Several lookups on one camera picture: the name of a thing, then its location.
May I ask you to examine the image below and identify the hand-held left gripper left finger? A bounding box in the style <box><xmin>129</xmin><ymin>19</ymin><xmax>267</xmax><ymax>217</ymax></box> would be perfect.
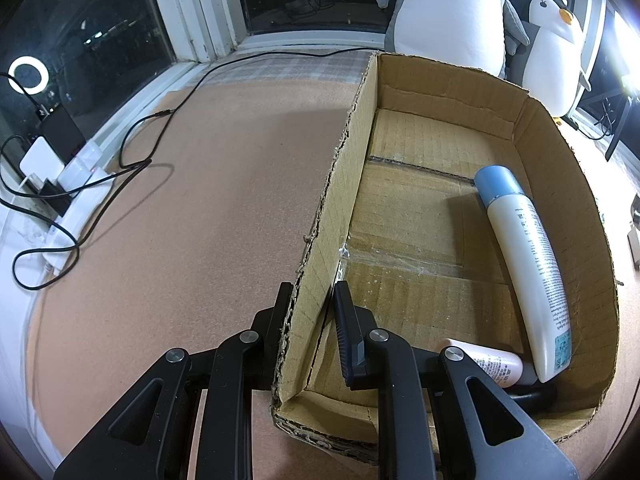
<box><xmin>52</xmin><ymin>281</ymin><xmax>296</xmax><ymax>480</ymax></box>

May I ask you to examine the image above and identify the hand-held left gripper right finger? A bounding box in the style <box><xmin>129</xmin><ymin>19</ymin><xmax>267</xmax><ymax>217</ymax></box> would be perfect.
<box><xmin>334</xmin><ymin>280</ymin><xmax>581</xmax><ymax>480</ymax></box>

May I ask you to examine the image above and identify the cardboard box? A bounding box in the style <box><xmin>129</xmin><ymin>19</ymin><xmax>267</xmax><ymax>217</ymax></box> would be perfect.
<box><xmin>271</xmin><ymin>51</ymin><xmax>621</xmax><ymax>463</ymax></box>

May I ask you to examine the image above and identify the pink lip balm tube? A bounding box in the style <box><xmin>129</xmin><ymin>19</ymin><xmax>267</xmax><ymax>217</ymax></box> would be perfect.
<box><xmin>440</xmin><ymin>338</ymin><xmax>524</xmax><ymax>388</ymax></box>

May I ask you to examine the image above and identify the white bottle with blue cap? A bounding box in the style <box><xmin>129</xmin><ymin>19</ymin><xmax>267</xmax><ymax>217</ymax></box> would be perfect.
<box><xmin>473</xmin><ymin>165</ymin><xmax>573</xmax><ymax>382</ymax></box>

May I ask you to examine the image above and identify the white power strip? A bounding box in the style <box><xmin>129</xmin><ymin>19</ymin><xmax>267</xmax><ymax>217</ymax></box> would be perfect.
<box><xmin>42</xmin><ymin>142</ymin><xmax>115</xmax><ymax>277</ymax></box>

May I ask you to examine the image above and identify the checked cloth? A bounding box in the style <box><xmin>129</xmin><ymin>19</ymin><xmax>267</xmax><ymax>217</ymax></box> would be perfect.
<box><xmin>197</xmin><ymin>47</ymin><xmax>381</xmax><ymax>86</ymax></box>

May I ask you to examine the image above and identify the black plug adapter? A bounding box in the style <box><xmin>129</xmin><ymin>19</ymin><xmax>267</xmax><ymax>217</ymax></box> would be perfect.
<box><xmin>40</xmin><ymin>177</ymin><xmax>73</xmax><ymax>213</ymax></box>

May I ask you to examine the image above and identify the white square charger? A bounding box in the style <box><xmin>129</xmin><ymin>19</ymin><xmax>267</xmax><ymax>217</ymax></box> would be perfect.
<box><xmin>20</xmin><ymin>146</ymin><xmax>66</xmax><ymax>186</ymax></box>

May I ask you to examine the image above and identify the black phone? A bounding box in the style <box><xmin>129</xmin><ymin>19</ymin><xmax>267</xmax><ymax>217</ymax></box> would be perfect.
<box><xmin>39</xmin><ymin>110</ymin><xmax>83</xmax><ymax>157</ymax></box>

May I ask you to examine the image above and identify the large penguin plush toy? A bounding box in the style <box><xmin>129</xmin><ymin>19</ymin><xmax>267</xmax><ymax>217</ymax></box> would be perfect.
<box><xmin>375</xmin><ymin>0</ymin><xmax>530</xmax><ymax>80</ymax></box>

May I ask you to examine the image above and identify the small penguin plush toy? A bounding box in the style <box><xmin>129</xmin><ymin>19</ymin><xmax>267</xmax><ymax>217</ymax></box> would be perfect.
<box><xmin>520</xmin><ymin>0</ymin><xmax>593</xmax><ymax>116</ymax></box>

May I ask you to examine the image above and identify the long black cable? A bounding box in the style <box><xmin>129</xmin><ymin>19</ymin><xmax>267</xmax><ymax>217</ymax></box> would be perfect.
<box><xmin>12</xmin><ymin>45</ymin><xmax>383</xmax><ymax>292</ymax></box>

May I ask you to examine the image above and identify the white window frame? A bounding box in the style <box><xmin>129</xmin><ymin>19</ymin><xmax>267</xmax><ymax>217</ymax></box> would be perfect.
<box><xmin>75</xmin><ymin>0</ymin><xmax>621</xmax><ymax>161</ymax></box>

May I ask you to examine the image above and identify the white ring light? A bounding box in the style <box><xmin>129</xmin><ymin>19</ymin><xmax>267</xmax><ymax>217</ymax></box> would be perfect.
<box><xmin>607</xmin><ymin>7</ymin><xmax>640</xmax><ymax>91</ymax></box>

